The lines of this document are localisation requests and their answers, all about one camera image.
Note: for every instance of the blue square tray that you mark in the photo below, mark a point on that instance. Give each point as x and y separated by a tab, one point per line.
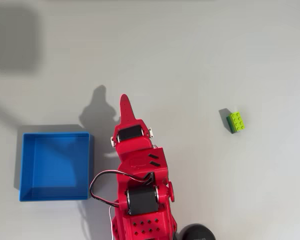
57	165

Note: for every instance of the red robot arm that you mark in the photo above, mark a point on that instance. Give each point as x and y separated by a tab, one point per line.
140	165

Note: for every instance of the black round knob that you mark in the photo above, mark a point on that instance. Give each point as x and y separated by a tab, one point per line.
197	232

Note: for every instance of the green lego brick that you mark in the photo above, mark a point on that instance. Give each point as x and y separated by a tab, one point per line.
237	122

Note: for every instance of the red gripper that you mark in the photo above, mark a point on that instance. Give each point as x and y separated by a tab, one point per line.
133	145

